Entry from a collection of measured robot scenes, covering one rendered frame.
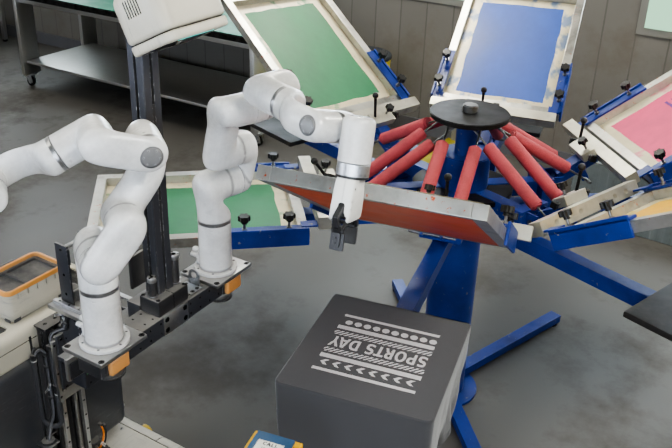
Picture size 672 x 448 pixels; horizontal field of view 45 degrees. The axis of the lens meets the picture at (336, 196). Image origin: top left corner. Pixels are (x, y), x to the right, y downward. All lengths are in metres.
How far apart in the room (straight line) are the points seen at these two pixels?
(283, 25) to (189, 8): 2.12
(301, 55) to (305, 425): 2.01
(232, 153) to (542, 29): 2.36
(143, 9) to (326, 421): 1.18
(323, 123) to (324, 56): 2.14
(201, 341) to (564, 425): 1.72
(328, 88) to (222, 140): 1.64
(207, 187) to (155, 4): 0.63
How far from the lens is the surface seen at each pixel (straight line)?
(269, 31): 3.91
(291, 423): 2.37
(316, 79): 3.79
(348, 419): 2.28
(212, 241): 2.36
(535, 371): 4.06
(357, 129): 1.77
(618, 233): 2.58
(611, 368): 4.19
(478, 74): 4.06
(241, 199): 3.27
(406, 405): 2.25
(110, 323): 2.11
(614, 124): 3.75
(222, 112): 2.08
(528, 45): 4.18
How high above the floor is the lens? 2.38
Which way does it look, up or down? 26 degrees down
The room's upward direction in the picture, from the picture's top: 2 degrees clockwise
